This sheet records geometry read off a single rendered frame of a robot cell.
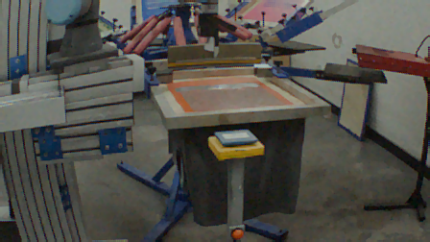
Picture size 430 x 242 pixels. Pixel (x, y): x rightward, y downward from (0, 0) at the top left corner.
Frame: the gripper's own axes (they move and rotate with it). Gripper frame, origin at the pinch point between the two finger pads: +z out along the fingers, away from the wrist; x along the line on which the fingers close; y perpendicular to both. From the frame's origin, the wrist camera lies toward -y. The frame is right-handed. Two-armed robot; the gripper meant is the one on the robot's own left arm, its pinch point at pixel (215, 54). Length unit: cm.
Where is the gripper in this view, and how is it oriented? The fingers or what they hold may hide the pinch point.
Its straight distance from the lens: 215.9
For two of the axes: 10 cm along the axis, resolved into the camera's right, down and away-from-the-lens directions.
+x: 2.3, 2.6, -9.4
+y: -9.7, 0.7, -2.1
